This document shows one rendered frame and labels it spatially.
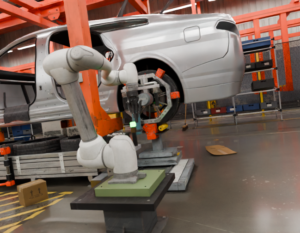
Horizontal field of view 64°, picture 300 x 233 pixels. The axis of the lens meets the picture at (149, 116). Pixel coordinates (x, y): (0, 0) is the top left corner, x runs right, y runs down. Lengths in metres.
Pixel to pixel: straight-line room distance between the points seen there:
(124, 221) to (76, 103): 0.74
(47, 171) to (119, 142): 1.66
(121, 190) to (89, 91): 1.30
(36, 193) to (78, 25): 1.66
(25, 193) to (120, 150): 1.36
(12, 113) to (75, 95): 2.45
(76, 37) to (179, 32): 1.07
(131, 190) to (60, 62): 0.79
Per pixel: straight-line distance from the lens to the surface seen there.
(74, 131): 7.90
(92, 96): 2.46
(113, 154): 1.47
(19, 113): 3.73
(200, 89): 2.65
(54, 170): 2.94
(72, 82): 1.43
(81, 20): 2.61
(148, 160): 2.79
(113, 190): 1.44
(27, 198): 2.61
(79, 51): 1.29
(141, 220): 1.49
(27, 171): 3.19
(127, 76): 1.80
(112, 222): 1.58
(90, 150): 1.52
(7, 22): 6.99
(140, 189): 1.37
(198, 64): 2.68
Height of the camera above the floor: 0.80
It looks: 3 degrees down
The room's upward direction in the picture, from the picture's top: 7 degrees counter-clockwise
